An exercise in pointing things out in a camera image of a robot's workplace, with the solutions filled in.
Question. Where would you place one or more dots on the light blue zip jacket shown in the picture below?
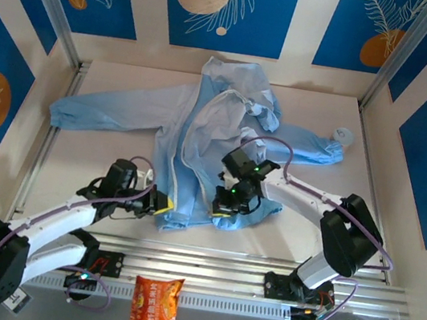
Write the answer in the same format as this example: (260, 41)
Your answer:
(123, 113)

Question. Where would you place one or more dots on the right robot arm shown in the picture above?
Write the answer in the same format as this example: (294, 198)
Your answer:
(347, 238)

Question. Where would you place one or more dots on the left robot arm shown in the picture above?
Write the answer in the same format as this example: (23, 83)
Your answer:
(57, 220)

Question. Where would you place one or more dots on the orange snack bag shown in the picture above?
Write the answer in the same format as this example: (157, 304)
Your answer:
(156, 301)

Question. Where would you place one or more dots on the black controller board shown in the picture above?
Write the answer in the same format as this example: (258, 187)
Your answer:
(80, 280)
(302, 318)

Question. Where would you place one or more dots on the white lidded cup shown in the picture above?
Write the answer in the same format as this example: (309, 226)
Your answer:
(344, 135)

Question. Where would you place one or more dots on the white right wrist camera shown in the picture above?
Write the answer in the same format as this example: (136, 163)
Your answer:
(228, 179)

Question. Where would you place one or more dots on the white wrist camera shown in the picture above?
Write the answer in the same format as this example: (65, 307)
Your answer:
(148, 177)
(228, 179)

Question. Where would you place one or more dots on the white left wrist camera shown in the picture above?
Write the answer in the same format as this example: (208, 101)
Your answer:
(148, 177)

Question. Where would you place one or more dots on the aluminium slotted rail bed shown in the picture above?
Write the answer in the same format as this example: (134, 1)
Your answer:
(197, 265)

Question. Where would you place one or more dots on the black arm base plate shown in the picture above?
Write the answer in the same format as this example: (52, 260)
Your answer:
(276, 285)
(111, 263)

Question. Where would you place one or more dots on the aluminium side rail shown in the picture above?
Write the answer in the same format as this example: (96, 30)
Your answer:
(53, 134)
(372, 185)

